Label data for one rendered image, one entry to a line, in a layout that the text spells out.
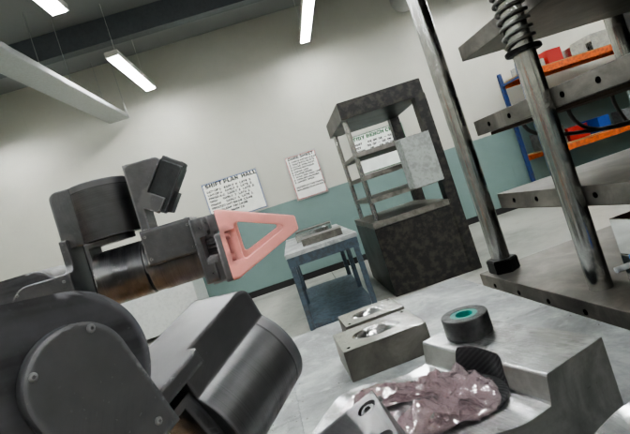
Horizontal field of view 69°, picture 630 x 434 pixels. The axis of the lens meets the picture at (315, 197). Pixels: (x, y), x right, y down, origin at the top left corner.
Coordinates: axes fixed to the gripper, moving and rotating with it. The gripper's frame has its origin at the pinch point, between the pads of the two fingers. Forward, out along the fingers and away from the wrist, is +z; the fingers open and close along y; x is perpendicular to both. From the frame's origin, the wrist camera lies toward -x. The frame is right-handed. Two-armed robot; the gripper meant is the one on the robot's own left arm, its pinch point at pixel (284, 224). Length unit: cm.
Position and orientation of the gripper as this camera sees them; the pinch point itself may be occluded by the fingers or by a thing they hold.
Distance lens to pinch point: 50.2
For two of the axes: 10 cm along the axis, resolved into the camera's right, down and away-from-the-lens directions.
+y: -1.4, 0.5, 9.9
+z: 9.5, -2.9, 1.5
